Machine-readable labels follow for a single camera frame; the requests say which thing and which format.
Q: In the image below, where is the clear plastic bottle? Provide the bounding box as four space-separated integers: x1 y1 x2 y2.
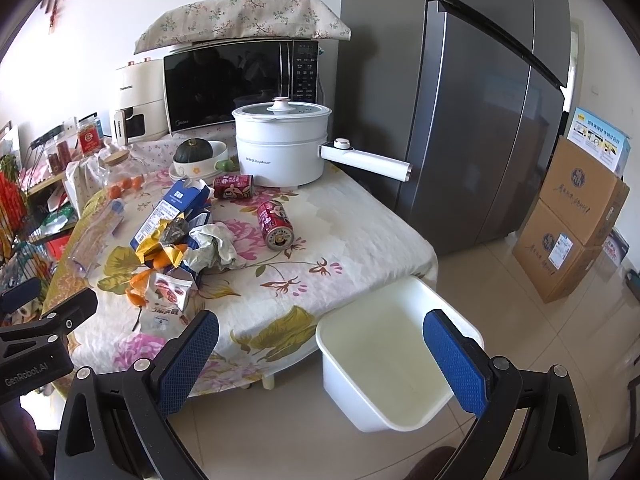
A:
70 198 125 278

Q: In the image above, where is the pink white snack bag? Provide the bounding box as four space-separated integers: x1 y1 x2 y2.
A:
145 269 196 320

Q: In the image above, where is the orange peel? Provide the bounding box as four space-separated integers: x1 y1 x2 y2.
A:
126 269 155 308

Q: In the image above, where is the yellow snack wrapper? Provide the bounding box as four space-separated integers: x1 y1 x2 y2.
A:
134 232 188 270

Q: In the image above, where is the white paper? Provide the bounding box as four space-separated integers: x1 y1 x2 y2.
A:
182 222 238 273

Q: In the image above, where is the blue white milk carton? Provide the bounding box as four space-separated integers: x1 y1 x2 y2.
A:
186 205 210 232

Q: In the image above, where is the blue biscuit box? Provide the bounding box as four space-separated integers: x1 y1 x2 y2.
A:
130 179 209 249

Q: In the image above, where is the red can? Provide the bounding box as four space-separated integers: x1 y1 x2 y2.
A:
213 174 254 200
257 200 295 250

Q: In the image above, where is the white plastic trash bin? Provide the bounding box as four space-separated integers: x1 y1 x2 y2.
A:
316 276 485 432

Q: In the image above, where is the lower cardboard box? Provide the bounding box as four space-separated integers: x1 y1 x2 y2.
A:
513 200 602 304

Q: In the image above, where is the cardboard box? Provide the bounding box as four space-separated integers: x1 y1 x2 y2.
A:
513 200 602 304
539 136 629 247

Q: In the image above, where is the glass jar with wooden lid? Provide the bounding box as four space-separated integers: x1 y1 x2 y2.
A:
100 150 145 197

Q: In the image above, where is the cream plate under bowl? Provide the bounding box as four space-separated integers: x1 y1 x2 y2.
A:
168 159 238 182

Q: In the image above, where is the red label glass jar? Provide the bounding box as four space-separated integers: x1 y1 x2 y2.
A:
77 122 103 155

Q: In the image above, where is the floral tablecloth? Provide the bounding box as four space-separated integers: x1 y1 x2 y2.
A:
44 167 438 396

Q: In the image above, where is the dark green squash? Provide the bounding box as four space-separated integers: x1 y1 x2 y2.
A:
174 138 214 164

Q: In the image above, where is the upper cardboard box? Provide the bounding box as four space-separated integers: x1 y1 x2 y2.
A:
539 136 629 247

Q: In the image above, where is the cream air fryer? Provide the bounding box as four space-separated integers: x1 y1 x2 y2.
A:
111 58 169 146

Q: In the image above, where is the white electric cooking pot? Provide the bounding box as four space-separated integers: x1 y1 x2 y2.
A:
232 96 412 188

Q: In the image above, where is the blue white product box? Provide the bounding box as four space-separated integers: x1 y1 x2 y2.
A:
566 107 631 178

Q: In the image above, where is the black microwave oven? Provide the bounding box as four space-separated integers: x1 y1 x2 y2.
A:
163 39 320 132

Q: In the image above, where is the dark grey refrigerator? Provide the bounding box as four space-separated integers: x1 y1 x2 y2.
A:
333 0 570 255

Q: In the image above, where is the floral microwave cover cloth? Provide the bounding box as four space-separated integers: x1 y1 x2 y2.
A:
134 0 352 54

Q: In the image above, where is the cream ceramic bowl with handle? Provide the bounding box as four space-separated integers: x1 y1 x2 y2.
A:
172 141 229 174

